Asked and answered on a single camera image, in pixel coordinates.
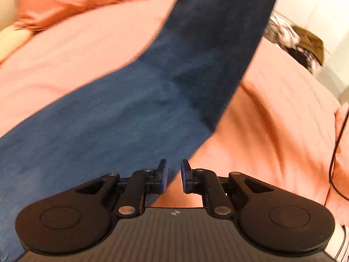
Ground blue denim jeans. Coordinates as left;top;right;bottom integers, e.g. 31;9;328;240
1;0;276;261

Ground black clothing pile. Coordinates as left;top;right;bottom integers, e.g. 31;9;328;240
263;13;325;75

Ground small yellow cushion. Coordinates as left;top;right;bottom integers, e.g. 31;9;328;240
0;25;34;63

